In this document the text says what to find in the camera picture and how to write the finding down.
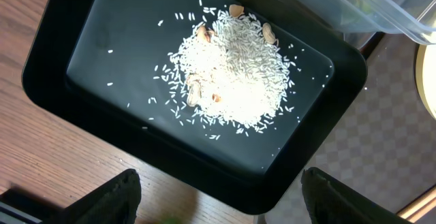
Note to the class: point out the rice food scraps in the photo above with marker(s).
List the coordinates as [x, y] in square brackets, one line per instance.
[230, 73]

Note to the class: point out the yellow plate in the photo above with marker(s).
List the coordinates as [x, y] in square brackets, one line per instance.
[424, 72]

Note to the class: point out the clear plastic waste bin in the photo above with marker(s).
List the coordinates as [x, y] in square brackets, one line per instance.
[414, 18]

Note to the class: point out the black waste tray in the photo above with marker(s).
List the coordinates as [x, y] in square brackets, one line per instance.
[98, 64]

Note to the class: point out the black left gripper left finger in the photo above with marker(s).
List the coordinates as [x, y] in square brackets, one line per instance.
[114, 202]

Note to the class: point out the wooden chopstick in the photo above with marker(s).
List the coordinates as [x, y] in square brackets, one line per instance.
[419, 207]

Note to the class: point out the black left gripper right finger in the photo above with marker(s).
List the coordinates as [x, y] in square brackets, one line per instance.
[329, 201]

